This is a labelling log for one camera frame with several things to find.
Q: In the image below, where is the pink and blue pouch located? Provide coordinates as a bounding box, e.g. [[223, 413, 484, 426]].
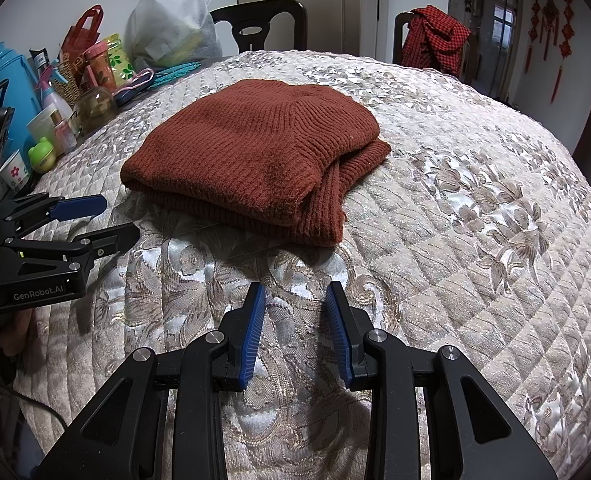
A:
[[113, 67, 155, 106]]

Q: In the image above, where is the pale cream box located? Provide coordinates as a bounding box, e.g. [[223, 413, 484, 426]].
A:
[[27, 110, 59, 144]]

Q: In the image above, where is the wicker basket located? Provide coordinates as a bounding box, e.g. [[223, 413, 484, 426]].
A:
[[56, 60, 84, 106]]

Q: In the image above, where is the white flower-print paper cup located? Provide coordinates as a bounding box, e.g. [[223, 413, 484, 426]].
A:
[[0, 150, 32, 193]]

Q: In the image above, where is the red checked cloth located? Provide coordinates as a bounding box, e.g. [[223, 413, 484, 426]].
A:
[[401, 5, 472, 77]]

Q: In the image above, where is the person's left hand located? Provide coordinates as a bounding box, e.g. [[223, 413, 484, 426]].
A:
[[0, 306, 35, 358]]

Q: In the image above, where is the white plastic bag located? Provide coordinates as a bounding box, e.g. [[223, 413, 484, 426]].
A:
[[128, 0, 223, 68]]

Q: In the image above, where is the pink tumbler bottle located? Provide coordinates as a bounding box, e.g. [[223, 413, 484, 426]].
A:
[[84, 42, 117, 92]]

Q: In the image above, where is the rust brown knit sweater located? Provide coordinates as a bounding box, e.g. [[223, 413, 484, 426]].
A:
[[120, 79, 392, 247]]

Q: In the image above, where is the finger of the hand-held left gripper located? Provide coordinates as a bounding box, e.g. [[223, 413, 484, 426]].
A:
[[10, 194, 108, 235], [18, 222, 142, 267]]

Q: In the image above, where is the blue thermos jug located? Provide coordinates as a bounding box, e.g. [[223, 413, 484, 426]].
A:
[[0, 42, 40, 153]]

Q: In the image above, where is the green leaf-print packet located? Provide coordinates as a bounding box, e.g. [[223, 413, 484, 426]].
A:
[[98, 34, 136, 88]]

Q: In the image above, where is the glass panel door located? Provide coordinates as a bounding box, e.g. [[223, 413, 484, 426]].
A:
[[465, 0, 523, 103]]

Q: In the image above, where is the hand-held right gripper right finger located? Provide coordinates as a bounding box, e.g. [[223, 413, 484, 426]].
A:
[[324, 281, 559, 480]]

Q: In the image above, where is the white spray bottle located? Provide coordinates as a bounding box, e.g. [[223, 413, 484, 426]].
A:
[[38, 77, 74, 122]]

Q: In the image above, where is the dark wooden chair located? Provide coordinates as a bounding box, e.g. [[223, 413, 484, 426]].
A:
[[393, 10, 476, 81], [210, 0, 309, 53]]

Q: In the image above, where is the red gift bag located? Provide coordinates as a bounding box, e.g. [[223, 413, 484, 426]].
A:
[[60, 5, 104, 68]]

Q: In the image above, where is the green frog-shaped jar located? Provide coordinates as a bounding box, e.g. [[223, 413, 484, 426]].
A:
[[29, 139, 57, 173]]

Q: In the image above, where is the teal woven cloth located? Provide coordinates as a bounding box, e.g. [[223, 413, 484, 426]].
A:
[[150, 60, 204, 88]]

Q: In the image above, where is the red Chinese knot ornament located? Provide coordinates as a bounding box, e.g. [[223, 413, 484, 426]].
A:
[[524, 0, 541, 75], [550, 0, 575, 103], [540, 0, 560, 61]]

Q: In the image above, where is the beige quilted floral tablecloth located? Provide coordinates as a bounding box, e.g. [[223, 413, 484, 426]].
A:
[[13, 50, 591, 480]]

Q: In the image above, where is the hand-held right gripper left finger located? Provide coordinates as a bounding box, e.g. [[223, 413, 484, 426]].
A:
[[36, 281, 267, 480]]

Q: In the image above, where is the black cosmetic tube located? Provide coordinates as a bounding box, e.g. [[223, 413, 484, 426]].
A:
[[30, 48, 52, 74]]

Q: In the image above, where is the small pink bottle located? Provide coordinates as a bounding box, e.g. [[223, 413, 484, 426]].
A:
[[53, 119, 78, 156]]

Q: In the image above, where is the round glass jar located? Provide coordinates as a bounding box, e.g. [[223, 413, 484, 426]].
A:
[[74, 86, 119, 134]]

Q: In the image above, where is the black cable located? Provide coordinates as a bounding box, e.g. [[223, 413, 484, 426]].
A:
[[0, 350, 65, 426]]

